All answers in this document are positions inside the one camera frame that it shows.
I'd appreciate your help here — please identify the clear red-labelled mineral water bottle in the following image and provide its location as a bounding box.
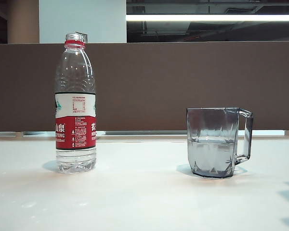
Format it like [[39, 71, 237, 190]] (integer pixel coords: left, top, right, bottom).
[[54, 33, 98, 175]]

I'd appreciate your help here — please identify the brown desk partition panel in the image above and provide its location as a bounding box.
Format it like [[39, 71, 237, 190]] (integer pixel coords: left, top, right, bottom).
[[0, 42, 289, 133]]

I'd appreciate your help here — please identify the white ceiling light strip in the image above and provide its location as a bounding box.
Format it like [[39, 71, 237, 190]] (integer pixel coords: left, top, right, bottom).
[[126, 14, 289, 22]]

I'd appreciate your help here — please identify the beige round pillar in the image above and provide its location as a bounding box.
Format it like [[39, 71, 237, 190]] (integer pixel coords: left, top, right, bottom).
[[6, 0, 40, 45]]

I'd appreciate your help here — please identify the grey transparent handled cup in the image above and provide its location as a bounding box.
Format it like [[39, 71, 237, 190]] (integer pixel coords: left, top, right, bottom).
[[186, 107, 254, 179]]

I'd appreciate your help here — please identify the small wall switch plate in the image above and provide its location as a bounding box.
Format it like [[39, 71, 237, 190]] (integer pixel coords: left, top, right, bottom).
[[76, 31, 88, 44]]

